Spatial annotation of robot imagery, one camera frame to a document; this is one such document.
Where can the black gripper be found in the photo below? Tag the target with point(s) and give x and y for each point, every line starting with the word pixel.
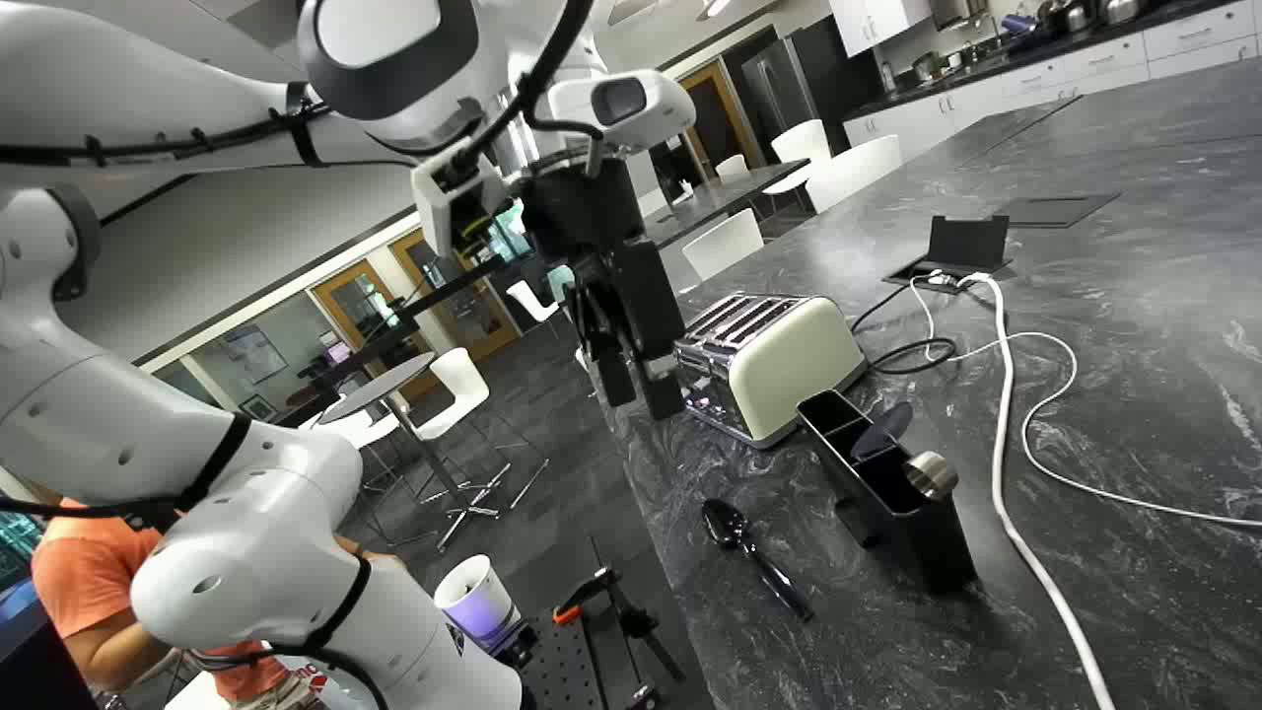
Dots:
pixel 585 209

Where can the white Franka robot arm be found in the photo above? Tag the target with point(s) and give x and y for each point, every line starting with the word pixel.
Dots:
pixel 79 408

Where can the cream and chrome toaster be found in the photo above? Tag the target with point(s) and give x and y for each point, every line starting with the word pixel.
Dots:
pixel 789 360

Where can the long dark table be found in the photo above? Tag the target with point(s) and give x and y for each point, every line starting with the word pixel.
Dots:
pixel 716 204

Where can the white chair with metal legs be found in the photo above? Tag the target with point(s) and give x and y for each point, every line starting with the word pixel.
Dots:
pixel 457 381

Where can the black marker pen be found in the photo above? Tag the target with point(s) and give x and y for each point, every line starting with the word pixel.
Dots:
pixel 727 523

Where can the wooden door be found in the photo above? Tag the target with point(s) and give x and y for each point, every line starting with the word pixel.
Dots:
pixel 722 121

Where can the round grey table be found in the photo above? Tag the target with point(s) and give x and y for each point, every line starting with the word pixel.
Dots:
pixel 378 389

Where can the black tripod with orange clamp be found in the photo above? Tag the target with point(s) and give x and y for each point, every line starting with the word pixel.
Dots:
pixel 591 598

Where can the purple and white cup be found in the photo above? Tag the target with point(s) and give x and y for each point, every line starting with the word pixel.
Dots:
pixel 476 604

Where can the small metal cup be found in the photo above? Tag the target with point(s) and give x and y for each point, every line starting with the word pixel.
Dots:
pixel 932 473

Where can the black rectangular container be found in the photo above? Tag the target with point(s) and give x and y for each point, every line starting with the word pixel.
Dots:
pixel 919 537

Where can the black socket box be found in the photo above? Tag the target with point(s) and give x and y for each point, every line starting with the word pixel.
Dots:
pixel 970 242

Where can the white kitchen counter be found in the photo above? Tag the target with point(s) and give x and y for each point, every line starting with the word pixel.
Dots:
pixel 1116 62

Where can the person in orange shirt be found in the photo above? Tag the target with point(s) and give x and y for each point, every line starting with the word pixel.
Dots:
pixel 79 579

